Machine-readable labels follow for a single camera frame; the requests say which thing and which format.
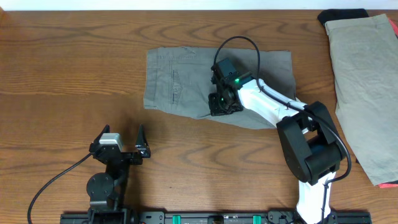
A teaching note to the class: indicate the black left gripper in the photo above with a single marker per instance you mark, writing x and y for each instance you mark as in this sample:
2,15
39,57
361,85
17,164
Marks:
143,150

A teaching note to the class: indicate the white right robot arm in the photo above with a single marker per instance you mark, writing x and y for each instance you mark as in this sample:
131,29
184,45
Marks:
310,142

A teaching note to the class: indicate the beige khaki shorts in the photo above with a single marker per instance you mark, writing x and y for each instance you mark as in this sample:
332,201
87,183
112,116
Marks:
363,53

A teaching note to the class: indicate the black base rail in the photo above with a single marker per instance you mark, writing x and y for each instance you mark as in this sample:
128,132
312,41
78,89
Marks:
273,216

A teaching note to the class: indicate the grey shorts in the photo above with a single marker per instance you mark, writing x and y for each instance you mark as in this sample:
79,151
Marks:
178,80

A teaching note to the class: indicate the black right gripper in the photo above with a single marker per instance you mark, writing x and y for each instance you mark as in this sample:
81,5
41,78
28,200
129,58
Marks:
216,109

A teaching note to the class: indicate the black garment in pile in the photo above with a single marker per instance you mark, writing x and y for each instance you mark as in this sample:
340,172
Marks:
339,14

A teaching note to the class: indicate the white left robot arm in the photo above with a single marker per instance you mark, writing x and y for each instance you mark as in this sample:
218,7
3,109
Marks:
107,189

